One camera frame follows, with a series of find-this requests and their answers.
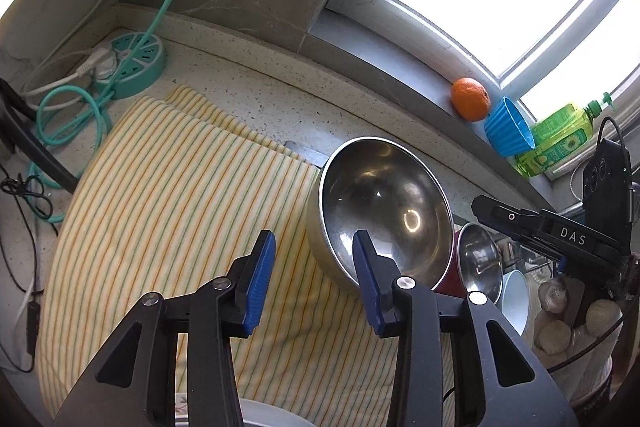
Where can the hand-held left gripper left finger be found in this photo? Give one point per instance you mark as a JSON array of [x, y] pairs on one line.
[[260, 277]]

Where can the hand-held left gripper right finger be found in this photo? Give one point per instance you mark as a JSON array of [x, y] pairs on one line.
[[367, 287]]

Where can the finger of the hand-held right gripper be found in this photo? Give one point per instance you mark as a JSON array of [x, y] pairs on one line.
[[505, 217]]

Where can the red steel-lined bowl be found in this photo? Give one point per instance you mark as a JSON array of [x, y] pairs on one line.
[[477, 257]]

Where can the pale blue ceramic bowl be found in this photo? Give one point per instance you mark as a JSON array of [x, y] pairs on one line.
[[515, 302]]

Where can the large steel bowl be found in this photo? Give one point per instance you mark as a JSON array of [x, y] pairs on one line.
[[380, 187]]

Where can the rose print white plate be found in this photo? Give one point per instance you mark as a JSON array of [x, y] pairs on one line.
[[270, 414]]

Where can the person's right hand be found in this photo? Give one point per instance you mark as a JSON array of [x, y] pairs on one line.
[[602, 314]]

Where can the green detergent bottle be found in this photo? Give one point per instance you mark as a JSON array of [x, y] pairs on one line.
[[555, 142]]

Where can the blue ribbed cup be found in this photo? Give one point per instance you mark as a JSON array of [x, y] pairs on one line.
[[507, 127]]

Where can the orange fruit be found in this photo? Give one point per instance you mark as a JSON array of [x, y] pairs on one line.
[[470, 99]]

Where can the yellow striped cloth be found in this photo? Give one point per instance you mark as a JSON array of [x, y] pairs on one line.
[[150, 187]]

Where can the teal round power strip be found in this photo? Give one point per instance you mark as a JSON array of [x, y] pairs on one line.
[[145, 57]]

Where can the black tripod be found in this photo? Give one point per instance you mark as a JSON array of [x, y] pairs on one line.
[[40, 152]]

